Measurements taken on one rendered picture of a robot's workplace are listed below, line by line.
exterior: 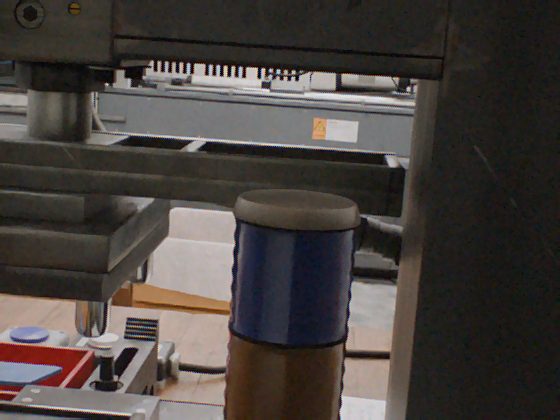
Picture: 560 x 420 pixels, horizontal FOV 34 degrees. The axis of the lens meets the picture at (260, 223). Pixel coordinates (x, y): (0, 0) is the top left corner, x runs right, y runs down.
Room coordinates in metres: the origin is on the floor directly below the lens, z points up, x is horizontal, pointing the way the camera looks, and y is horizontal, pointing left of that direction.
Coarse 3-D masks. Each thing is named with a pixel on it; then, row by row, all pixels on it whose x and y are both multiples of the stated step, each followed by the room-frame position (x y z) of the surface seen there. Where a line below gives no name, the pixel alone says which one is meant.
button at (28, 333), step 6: (18, 330) 0.90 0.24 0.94; (24, 330) 0.90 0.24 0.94; (30, 330) 0.90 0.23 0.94; (36, 330) 0.90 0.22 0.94; (42, 330) 0.91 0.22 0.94; (12, 336) 0.89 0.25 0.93; (18, 336) 0.89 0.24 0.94; (24, 336) 0.89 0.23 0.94; (30, 336) 0.89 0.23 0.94; (36, 336) 0.89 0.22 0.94; (42, 336) 0.89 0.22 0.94; (48, 336) 0.90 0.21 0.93
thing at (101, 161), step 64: (64, 64) 0.51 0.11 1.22; (0, 128) 0.55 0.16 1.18; (64, 128) 0.52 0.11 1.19; (0, 192) 0.48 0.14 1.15; (64, 192) 0.49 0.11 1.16; (128, 192) 0.49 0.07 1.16; (192, 192) 0.49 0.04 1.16; (384, 192) 0.48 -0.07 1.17; (0, 256) 0.46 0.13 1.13; (64, 256) 0.46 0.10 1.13; (128, 256) 0.50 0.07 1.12
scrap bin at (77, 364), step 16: (0, 352) 0.80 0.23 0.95; (16, 352) 0.80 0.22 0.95; (32, 352) 0.79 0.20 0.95; (48, 352) 0.79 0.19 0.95; (64, 352) 0.79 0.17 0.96; (80, 352) 0.79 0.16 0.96; (64, 368) 0.79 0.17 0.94; (80, 368) 0.75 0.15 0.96; (48, 384) 0.79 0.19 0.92; (64, 384) 0.70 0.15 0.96; (80, 384) 0.75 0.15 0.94
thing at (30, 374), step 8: (0, 368) 0.74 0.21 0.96; (8, 368) 0.74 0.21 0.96; (16, 368) 0.74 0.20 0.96; (24, 368) 0.74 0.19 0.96; (32, 368) 0.74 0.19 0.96; (40, 368) 0.74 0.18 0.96; (48, 368) 0.75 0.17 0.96; (56, 368) 0.75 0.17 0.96; (0, 376) 0.70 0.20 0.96; (8, 376) 0.70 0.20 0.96; (16, 376) 0.71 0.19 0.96; (24, 376) 0.71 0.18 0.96; (32, 376) 0.71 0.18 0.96; (40, 376) 0.71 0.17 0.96; (48, 376) 0.72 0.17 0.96; (24, 384) 0.69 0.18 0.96; (32, 384) 0.69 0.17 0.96
